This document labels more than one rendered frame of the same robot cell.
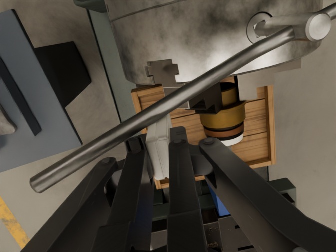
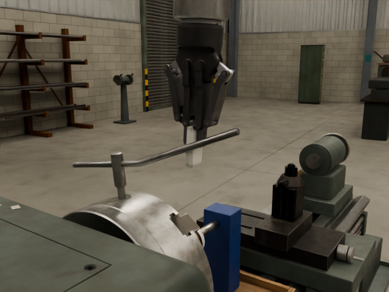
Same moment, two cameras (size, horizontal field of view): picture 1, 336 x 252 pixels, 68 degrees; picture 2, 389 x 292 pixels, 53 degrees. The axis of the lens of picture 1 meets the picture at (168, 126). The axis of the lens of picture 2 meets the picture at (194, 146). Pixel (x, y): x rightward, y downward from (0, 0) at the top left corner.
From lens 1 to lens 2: 61 cm
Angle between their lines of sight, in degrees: 60
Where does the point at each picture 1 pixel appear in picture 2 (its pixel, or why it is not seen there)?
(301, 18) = (116, 159)
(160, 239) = (320, 248)
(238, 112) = not seen: hidden behind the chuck
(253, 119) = not seen: hidden behind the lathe
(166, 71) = (178, 223)
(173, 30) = (154, 221)
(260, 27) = (123, 193)
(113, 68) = not seen: outside the picture
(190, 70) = (166, 208)
